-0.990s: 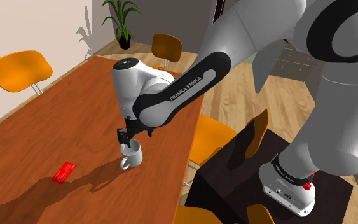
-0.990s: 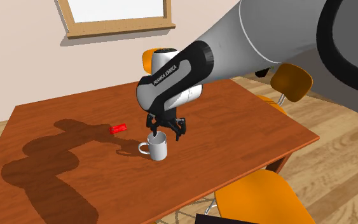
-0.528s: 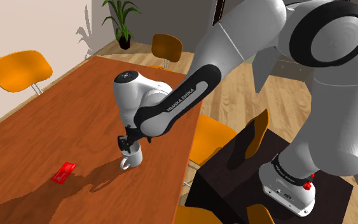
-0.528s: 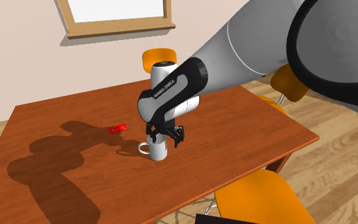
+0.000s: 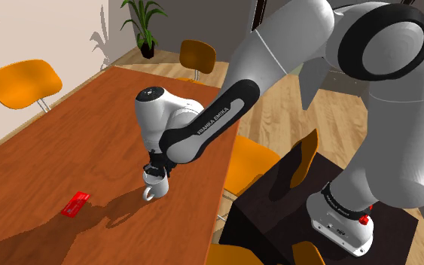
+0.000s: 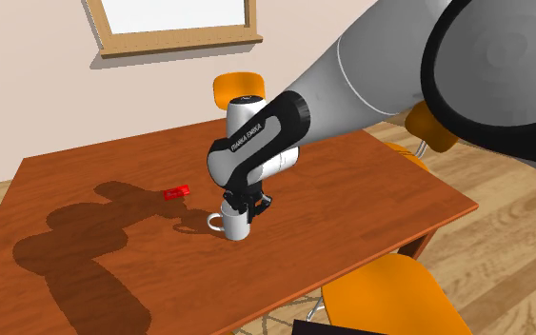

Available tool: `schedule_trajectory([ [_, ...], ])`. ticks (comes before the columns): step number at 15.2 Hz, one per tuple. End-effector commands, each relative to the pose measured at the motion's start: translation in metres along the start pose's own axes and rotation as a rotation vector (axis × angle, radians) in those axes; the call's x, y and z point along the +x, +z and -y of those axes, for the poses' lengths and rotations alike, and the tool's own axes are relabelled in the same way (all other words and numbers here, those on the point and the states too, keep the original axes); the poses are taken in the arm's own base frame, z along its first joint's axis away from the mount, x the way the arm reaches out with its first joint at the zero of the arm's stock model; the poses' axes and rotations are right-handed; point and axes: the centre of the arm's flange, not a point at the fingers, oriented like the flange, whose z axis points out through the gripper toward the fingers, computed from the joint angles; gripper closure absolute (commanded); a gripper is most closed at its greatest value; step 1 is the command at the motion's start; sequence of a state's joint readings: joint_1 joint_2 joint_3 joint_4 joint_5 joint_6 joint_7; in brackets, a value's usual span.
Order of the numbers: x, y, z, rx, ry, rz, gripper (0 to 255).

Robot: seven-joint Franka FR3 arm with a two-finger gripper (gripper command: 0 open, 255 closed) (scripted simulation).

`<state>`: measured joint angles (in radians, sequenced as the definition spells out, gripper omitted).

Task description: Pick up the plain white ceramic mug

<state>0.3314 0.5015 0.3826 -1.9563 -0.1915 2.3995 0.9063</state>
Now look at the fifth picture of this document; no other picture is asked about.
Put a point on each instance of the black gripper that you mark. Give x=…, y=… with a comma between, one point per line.
x=157, y=161

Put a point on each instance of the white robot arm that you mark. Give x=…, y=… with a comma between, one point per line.
x=395, y=146

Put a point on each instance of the white mug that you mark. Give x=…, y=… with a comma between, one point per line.
x=157, y=187

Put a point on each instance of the brown wooden table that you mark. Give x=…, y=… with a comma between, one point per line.
x=86, y=132

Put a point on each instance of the red card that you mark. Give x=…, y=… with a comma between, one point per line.
x=75, y=204

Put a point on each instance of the orange chair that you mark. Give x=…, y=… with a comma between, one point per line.
x=197, y=55
x=250, y=163
x=22, y=83
x=230, y=255

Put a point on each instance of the dark robot stand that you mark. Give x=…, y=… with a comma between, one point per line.
x=270, y=216

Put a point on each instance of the green potted plant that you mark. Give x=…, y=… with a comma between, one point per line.
x=144, y=25

